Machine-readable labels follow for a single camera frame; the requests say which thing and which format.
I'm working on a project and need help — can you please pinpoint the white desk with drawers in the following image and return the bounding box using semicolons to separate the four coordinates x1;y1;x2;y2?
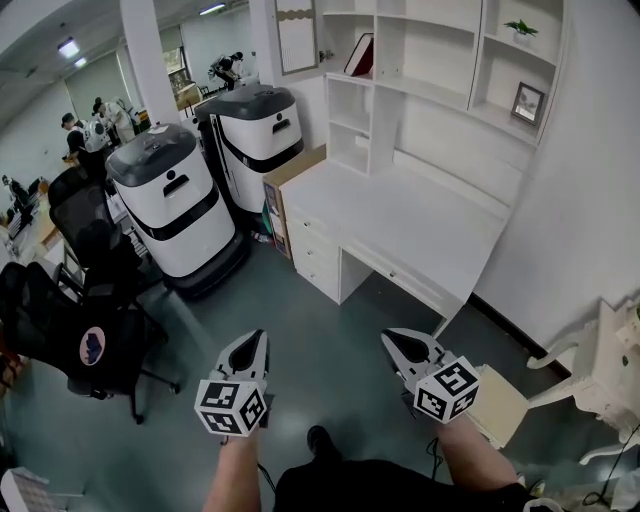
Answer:
279;158;512;337

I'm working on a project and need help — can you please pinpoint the black office chair with sticker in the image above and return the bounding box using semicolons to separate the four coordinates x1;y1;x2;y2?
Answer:
0;259;182;427

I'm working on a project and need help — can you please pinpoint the black floor cable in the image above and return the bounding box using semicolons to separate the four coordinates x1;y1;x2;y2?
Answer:
581;423;640;507

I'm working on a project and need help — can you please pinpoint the beige flat box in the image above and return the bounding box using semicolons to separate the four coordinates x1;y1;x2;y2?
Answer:
468;363;531;450

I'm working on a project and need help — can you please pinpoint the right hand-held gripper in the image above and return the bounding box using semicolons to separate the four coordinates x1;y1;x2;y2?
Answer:
380;326;482;426

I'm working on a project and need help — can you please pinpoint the white shelf unit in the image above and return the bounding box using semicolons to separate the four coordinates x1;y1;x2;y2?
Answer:
319;0;570;207

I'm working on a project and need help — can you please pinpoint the person's black clothing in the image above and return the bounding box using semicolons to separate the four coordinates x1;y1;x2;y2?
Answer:
272;457;534;512

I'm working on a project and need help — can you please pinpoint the grey window blind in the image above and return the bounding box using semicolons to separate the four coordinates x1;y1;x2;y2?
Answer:
63;49;132;122

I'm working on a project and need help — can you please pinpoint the person's black shoe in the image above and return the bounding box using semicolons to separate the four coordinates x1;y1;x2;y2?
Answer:
516;473;547;499
306;424;343;465

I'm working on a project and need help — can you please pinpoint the thin black cable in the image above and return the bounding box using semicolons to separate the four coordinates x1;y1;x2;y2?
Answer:
426;436;452;482

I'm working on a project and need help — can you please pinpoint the white framed wall panel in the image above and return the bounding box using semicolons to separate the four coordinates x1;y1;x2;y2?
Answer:
273;0;320;77

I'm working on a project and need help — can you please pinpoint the small green potted plant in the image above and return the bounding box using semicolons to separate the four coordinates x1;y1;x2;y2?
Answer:
502;18;541;47

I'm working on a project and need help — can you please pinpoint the brown cardboard box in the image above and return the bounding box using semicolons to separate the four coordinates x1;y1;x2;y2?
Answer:
261;143;329;262

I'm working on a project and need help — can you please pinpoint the person's right forearm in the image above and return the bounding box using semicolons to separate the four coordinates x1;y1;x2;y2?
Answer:
433;412;522;497

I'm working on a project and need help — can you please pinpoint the white ornate side table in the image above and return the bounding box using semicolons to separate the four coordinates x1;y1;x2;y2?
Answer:
525;295;640;467

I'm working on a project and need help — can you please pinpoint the grey picture frame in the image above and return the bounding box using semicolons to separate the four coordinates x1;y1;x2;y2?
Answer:
510;81;547;127

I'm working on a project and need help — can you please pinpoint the red book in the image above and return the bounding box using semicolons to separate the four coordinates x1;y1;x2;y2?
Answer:
343;31;376;79

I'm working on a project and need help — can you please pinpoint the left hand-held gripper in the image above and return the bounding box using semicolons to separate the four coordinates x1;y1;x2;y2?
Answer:
194;328;274;441

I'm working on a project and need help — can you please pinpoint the black mesh office chair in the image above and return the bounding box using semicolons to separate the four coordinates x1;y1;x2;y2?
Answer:
46;166;152;297

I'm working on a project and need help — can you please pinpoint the white robot with black top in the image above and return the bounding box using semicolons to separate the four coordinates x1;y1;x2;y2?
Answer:
104;123;252;302
193;83;306;215

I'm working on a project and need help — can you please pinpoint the person's left forearm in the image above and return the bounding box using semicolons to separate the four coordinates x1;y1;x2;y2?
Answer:
201;430;262;512

